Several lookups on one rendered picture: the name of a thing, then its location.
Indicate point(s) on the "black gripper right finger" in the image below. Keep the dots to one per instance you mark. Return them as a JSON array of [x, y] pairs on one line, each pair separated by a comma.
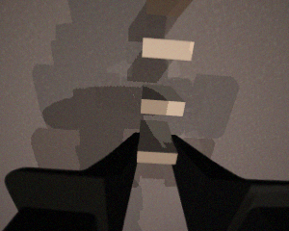
[[215, 199]]

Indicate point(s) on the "beige domino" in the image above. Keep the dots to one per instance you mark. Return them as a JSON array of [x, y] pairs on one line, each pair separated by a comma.
[[161, 100], [167, 7], [155, 144], [167, 49]]

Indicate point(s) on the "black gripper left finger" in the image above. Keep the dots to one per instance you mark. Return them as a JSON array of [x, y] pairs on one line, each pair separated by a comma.
[[102, 189]]

